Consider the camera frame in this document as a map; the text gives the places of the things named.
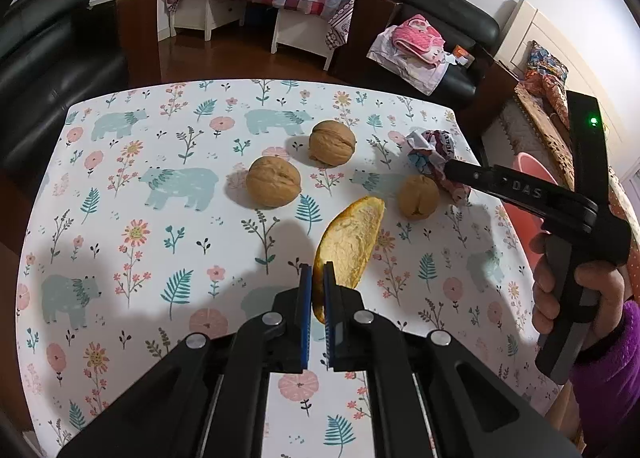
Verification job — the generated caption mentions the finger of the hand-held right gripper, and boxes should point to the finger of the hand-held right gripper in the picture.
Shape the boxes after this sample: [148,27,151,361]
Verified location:
[444,159,598,233]

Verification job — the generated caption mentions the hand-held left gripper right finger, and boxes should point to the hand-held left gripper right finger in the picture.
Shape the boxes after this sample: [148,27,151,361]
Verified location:
[322,262,581,458]

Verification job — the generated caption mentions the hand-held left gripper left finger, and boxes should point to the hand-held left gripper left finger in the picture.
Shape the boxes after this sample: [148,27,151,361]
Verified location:
[57,263,315,458]

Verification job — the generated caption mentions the pink trash bin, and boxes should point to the pink trash bin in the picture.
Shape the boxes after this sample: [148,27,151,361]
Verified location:
[502,152,551,259]

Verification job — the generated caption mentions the yellow fruit peel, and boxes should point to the yellow fruit peel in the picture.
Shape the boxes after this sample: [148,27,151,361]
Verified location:
[312,196,387,325]

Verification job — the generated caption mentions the candy wrapper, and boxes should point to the candy wrapper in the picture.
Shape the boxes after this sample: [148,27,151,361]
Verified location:
[405,129,471,203]

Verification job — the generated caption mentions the person's right forearm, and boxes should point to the person's right forearm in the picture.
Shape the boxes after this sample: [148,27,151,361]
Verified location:
[570,300,640,458]

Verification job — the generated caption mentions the person's right hand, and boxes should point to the person's right hand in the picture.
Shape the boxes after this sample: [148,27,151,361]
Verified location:
[531,233,632,351]

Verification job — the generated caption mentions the brown patterned bed blanket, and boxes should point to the brown patterned bed blanket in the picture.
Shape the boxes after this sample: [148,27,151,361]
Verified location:
[515,82,640,249]

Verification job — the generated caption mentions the small walnut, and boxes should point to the small walnut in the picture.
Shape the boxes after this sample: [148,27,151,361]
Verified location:
[398,175,441,221]

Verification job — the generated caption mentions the colourful patterned pillow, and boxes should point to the colourful patterned pillow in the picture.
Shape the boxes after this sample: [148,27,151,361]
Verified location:
[525,41,569,88]

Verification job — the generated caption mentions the large walnut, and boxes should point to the large walnut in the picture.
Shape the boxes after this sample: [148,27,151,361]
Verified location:
[308,120,357,167]
[245,156,302,207]

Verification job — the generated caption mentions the white cloth pile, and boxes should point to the white cloth pile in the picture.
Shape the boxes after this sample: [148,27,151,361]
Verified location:
[367,30,451,96]

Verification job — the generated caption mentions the floral bear print tablecloth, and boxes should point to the floral bear print tablecloth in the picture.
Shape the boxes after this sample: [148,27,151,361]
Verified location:
[15,79,566,458]

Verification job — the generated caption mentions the cream bed headboard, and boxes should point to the cream bed headboard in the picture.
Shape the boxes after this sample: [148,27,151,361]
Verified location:
[495,0,576,83]

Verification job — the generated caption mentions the pink folded clothes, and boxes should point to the pink folded clothes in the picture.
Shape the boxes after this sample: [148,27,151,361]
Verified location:
[391,15,447,63]

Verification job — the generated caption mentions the black leather armchair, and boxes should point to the black leather armchair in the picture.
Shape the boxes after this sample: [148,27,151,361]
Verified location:
[370,0,501,106]

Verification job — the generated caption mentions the dark brown cabinet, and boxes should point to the dark brown cabinet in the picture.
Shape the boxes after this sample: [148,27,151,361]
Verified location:
[332,0,401,83]

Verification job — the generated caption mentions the white table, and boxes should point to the white table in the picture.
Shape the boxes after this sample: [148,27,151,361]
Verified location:
[170,0,336,71]

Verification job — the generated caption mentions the brown wooden board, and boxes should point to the brown wooden board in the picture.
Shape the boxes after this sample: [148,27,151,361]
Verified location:
[116,0,162,88]

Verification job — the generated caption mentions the black leather sofa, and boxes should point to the black leather sofa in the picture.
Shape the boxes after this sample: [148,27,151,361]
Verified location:
[0,0,126,179]

